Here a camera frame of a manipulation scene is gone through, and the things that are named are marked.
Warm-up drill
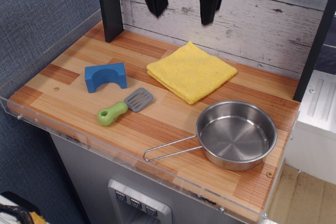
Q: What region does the yellow cloth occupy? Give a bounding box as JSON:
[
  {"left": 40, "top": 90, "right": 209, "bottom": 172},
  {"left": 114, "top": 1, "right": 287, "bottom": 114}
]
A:
[{"left": 146, "top": 41, "right": 237, "bottom": 104}]

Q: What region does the green handled grey toy spatula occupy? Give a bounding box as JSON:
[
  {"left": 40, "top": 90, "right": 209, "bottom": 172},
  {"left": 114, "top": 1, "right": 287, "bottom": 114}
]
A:
[{"left": 97, "top": 88, "right": 154, "bottom": 126}]

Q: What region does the silver pot with wire handle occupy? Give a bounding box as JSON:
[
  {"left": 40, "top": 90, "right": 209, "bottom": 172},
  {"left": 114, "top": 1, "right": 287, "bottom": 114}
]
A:
[{"left": 142, "top": 100, "right": 278, "bottom": 172}]

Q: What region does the blue arch wooden block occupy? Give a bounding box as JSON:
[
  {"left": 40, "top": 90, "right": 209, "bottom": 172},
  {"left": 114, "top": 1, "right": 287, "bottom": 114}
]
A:
[{"left": 85, "top": 63, "right": 128, "bottom": 93}]

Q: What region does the clear acrylic edge guard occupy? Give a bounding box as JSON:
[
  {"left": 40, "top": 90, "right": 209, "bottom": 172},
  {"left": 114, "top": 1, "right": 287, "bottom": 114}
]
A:
[{"left": 1, "top": 7, "right": 305, "bottom": 212}]

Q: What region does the grey toy cabinet front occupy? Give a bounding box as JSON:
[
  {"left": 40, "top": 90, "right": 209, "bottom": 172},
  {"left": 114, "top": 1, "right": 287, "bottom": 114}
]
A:
[{"left": 51, "top": 134, "right": 241, "bottom": 223}]

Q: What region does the white ridged appliance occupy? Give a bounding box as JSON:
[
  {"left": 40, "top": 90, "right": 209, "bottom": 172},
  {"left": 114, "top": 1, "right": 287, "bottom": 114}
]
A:
[{"left": 285, "top": 70, "right": 335, "bottom": 184}]

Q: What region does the silver button control panel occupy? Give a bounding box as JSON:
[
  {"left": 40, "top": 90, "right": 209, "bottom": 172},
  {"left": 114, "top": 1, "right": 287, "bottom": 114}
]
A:
[{"left": 108, "top": 179, "right": 172, "bottom": 223}]

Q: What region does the yellow black object bottom corner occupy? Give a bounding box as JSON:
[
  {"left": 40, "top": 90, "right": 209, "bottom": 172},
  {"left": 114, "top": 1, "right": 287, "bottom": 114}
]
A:
[{"left": 1, "top": 191, "right": 48, "bottom": 224}]

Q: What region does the black left upright post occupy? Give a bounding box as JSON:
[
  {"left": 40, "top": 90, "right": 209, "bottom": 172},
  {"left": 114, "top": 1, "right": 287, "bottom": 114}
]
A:
[{"left": 99, "top": 0, "right": 123, "bottom": 42}]

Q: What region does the black upright post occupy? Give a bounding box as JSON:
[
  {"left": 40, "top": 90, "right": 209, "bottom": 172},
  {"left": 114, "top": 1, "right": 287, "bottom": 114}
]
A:
[
  {"left": 293, "top": 0, "right": 335, "bottom": 102},
  {"left": 99, "top": 0, "right": 123, "bottom": 42}
]

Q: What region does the black right upright post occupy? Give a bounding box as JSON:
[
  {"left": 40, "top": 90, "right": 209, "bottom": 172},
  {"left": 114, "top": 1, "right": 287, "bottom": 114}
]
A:
[{"left": 293, "top": 0, "right": 335, "bottom": 102}]

